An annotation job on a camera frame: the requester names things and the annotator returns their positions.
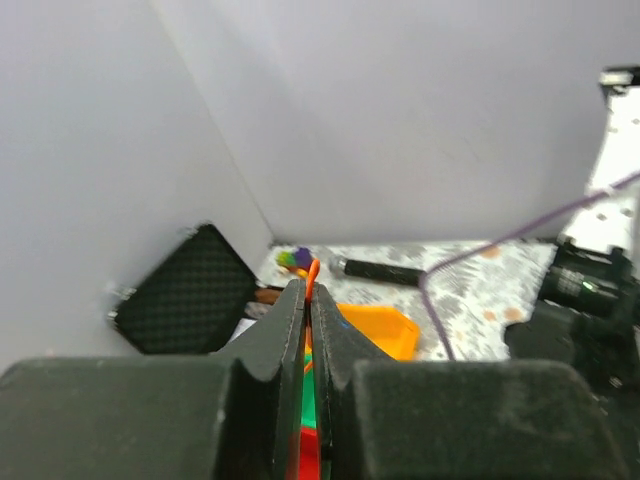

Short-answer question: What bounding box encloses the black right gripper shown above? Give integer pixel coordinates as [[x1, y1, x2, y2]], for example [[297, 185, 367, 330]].
[[504, 301, 639, 394]]

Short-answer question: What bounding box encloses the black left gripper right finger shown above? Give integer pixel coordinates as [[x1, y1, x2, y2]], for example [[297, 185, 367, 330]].
[[310, 285, 630, 479]]

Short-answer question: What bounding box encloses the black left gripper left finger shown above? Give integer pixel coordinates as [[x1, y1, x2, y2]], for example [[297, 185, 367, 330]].
[[1, 280, 305, 479]]

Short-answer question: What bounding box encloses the orange cable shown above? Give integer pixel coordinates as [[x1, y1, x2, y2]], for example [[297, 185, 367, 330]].
[[302, 258, 321, 374]]

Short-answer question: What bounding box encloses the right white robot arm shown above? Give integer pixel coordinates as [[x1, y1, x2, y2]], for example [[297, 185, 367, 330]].
[[503, 65, 639, 390]]

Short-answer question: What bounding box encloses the right green plastic bin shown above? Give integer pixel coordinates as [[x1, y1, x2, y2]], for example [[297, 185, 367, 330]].
[[301, 348, 316, 429]]

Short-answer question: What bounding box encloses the red plastic bin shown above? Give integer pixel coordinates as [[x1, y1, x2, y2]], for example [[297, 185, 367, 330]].
[[298, 427, 320, 480]]

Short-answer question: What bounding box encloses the yellow plastic bin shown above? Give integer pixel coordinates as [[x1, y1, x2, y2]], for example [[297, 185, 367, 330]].
[[338, 304, 421, 361]]

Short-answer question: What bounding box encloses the black poker chip case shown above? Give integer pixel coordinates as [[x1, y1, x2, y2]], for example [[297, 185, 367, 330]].
[[109, 223, 259, 355]]

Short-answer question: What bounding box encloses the black microphone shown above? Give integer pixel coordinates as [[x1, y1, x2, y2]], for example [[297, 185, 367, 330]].
[[328, 256, 423, 288]]

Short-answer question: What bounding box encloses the colourful toy block car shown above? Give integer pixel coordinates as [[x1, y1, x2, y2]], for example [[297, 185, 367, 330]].
[[276, 247, 314, 278]]

